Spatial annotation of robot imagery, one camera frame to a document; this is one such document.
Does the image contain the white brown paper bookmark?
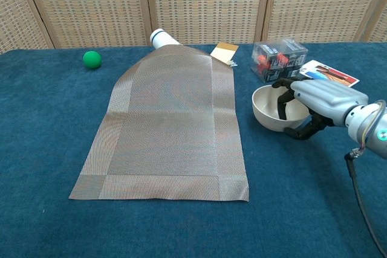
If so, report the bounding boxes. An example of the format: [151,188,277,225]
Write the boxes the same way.
[210,42,239,67]

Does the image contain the green ball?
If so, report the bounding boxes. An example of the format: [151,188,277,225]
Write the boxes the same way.
[83,50,103,70]

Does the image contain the clear box with red toys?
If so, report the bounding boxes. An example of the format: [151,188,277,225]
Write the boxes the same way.
[250,37,309,84]

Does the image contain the printed picture card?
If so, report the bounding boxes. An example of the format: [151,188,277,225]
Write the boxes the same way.
[299,59,360,89]

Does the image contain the blue table cloth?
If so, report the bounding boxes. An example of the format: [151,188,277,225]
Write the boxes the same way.
[0,42,387,258]

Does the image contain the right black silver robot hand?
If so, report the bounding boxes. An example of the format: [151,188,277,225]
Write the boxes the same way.
[271,77,369,141]

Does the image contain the woven wooden folding screen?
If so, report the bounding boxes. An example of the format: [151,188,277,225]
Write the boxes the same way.
[0,0,387,55]

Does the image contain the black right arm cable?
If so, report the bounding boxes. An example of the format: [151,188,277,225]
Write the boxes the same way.
[344,147,387,258]

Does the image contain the brown woven placemat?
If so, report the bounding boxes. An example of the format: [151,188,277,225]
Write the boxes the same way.
[68,44,250,203]

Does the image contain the white paper cup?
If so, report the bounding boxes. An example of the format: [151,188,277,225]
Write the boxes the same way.
[149,28,182,50]

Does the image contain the beige bowl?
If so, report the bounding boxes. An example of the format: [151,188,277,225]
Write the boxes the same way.
[252,84,312,134]

